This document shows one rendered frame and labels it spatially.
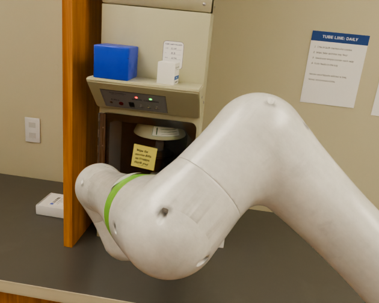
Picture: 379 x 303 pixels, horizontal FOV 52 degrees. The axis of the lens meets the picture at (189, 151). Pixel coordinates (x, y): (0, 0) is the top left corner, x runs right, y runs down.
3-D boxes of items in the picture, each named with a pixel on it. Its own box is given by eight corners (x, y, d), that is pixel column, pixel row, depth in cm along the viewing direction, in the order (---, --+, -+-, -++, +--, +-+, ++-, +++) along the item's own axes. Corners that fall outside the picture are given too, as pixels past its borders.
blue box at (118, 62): (104, 73, 118) (105, 42, 116) (136, 77, 117) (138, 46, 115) (92, 77, 109) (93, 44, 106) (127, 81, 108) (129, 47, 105)
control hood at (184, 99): (98, 104, 122) (99, 72, 119) (201, 116, 119) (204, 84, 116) (84, 112, 112) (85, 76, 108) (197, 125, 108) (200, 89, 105)
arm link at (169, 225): (260, 231, 46) (198, 156, 42) (186, 318, 42) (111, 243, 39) (195, 207, 63) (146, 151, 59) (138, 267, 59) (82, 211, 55)
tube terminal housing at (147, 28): (117, 205, 161) (126, 7, 137) (195, 217, 157) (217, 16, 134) (95, 235, 137) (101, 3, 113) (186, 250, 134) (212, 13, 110)
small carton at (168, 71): (161, 80, 115) (163, 60, 113) (178, 83, 114) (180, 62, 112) (156, 83, 110) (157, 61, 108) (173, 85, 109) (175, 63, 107)
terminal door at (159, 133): (98, 224, 135) (101, 111, 123) (185, 237, 132) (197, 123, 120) (97, 225, 134) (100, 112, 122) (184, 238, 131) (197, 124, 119)
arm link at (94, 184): (126, 264, 58) (187, 223, 62) (89, 198, 56) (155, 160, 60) (86, 218, 91) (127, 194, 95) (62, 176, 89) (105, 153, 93)
